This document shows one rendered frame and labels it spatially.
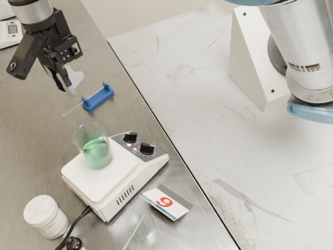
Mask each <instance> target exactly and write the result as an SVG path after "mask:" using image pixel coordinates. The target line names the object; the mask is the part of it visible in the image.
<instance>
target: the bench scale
mask: <svg viewBox="0 0 333 250"><path fill-rule="evenodd" d="M22 38H23V34H22V29H21V24H20V22H19V21H18V20H9V21H0V49H2V48H6V47H9V46H12V45H16V44H19V43H20V42H21V40H22Z"/></svg>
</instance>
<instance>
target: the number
mask: <svg viewBox="0 0 333 250"><path fill-rule="evenodd" d="M144 195H145V196H146V197H148V198H149V199H150V200H152V201H153V202H155V203H156V204H157V205H159V206H160V207H162V208H163V209H164V210H166V211H167V212H169V213H170V214H171V215H173V216H174V217H177V216H179V215H180V214H182V213H183V212H185V211H187V210H186V209H184V208H183V207H181V206H180V205H178V204H177V203H175V202H174V201H172V200H171V199H169V198H168V197H166V196H165V195H164V194H162V193H161V192H159V191H158V190H156V189H154V190H152V191H150V192H147V193H145V194H144Z"/></svg>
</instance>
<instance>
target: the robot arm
mask: <svg viewBox="0 0 333 250"><path fill-rule="evenodd" d="M7 1H8V3H9V4H10V6H11V8H12V10H13V12H14V13H15V15H16V17H17V19H18V21H19V22H20V23H21V25H22V26H23V28H24V30H26V32H25V34H24V36H23V38H22V40H21V42H20V44H19V46H18V47H17V49H16V51H15V53H14V55H13V57H12V59H11V61H10V63H9V65H8V67H7V69H6V72H7V73H8V74H10V75H12V76H13V77H15V78H18V79H20V80H25V79H26V77H27V75H28V73H29V72H30V70H31V68H32V66H33V64H34V62H35V60H36V58H38V59H39V62H40V64H41V65H42V67H43V68H44V70H45V71H46V73H47V75H48V76H49V77H50V79H51V80H52V81H53V83H54V84H55V85H56V87H57V88H58V89H59V90H61V91H63V92H66V93H67V95H68V96H70V97H72V98H75V97H76V94H75V88H76V87H77V85H78V84H79V83H80V82H81V81H82V80H83V78H84V74H83V72H81V71H78V72H74V71H73V70H72V69H71V67H70V65H68V64H66V63H70V62H71V61H73V60H74V59H78V58H79V57H81V56H82V55H83V53H82V50H81V48H80V45H79V43H78V40H77V38H76V36H74V35H72V34H71V32H70V29H69V27H68V25H67V22H66V20H65V17H64V15H63V12H62V10H60V9H56V8H55V7H53V6H52V5H51V3H50V0H7ZM224 1H227V2H230V3H233V4H237V5H243V6H257V7H258V9H259V11H260V13H261V15H262V17H263V19H264V21H265V23H266V25H267V27H268V29H269V31H270V33H271V34H270V36H269V39H268V44H267V51H268V56H269V59H270V62H271V63H272V65H273V67H274V68H275V69H276V70H277V71H278V72H279V73H280V74H282V75H284V76H286V83H287V86H288V88H289V90H290V92H291V95H290V98H289V100H288V101H287V103H288V105H287V112H288V113H289V114H291V115H293V116H295V117H298V118H301V119H305V120H309V121H313V122H318V123H324V124H331V125H333V0H224ZM69 38H70V39H69ZM75 43H77V45H78V48H79V50H80V52H78V50H77V48H75V47H72V46H73V44H75ZM76 52H78V53H77V54H75V53H76Z"/></svg>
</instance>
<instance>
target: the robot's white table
mask: <svg viewBox="0 0 333 250"><path fill-rule="evenodd" d="M231 25H232V15H231V14H229V13H228V12H226V11H225V10H223V9H222V8H221V7H219V6H218V5H216V4H210V5H207V6H204V7H201V8H198V9H195V10H192V11H189V12H186V13H183V14H180V15H177V16H174V17H171V18H168V19H165V20H162V21H159V22H156V23H153V24H150V25H147V26H144V27H141V28H138V29H135V30H132V31H129V32H126V33H123V34H120V35H117V36H114V37H111V38H108V39H107V42H108V44H109V46H110V47H111V49H112V50H113V52H114V53H115V55H116V57H117V58H118V60H119V61H120V63H121V64H122V66H123V68H124V69H125V71H126V72H127V74H128V75H129V77H130V78H131V80H132V82H133V83H134V85H135V86H136V88H137V89H138V91H139V93H140V94H141V96H142V97H143V99H144V100H145V102H146V104H147V105H148V107H149V108H150V110H151V111H152V113H153V115H154V116H155V118H156V119H157V121H158V122H159V124H160V126H161V127H162V129H163V130H164V132H165V133H166V135H167V137H168V138H169V140H170V141H171V143H172V144H173V146H174V147H175V149H176V151H177V152H178V154H179V155H180V157H181V159H182V160H183V162H184V163H185V165H186V167H187V168H188V170H189V171H190V173H191V174H192V176H193V178H194V179H195V181H196V182H197V184H198V185H199V187H200V189H201V190H202V192H203V193H204V195H205V196H206V198H207V200H208V201H209V203H210V204H211V206H212V207H213V209H214V210H215V212H216V214H217V215H218V217H219V218H220V220H221V221H222V223H223V224H224V226H225V228H226V229H227V231H228V232H229V234H230V235H231V237H232V238H233V240H234V242H235V243H236V245H237V246H238V248H239V249H240V250H333V125H331V124H324V123H318V122H313V121H309V120H305V119H301V118H298V117H295V116H293V115H291V114H289V113H288V112H287V105H288V103H287V104H284V105H282V106H280V107H277V108H275V109H272V110H270V111H267V112H264V111H263V110H262V109H261V108H260V107H259V106H258V105H257V104H256V103H255V102H254V101H253V100H252V99H251V98H250V97H249V96H248V95H247V94H246V93H245V92H244V91H243V90H242V89H241V88H240V87H239V86H238V85H237V84H236V82H235V81H234V80H233V79H232V78H231V77H230V76H229V75H228V69H229V54H230V40H231Z"/></svg>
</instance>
